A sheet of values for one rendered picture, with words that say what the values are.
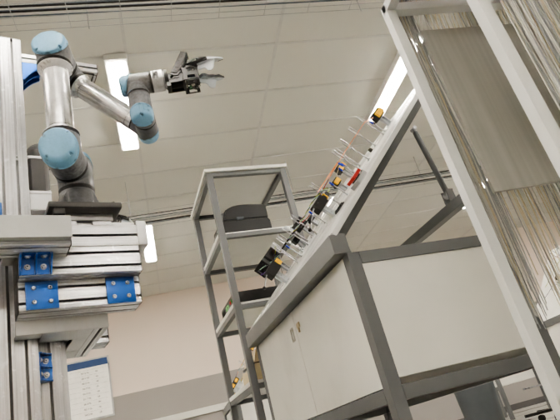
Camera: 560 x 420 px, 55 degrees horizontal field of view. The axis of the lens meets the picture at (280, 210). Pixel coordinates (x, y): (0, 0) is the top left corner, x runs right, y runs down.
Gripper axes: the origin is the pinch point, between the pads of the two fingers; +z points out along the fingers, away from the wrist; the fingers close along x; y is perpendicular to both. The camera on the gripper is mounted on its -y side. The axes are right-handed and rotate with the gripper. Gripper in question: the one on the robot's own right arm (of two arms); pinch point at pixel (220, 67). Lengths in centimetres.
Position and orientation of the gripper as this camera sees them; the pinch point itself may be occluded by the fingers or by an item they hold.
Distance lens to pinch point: 198.5
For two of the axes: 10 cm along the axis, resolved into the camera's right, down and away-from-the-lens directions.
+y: 2.5, 8.2, -5.2
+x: 0.2, -5.4, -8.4
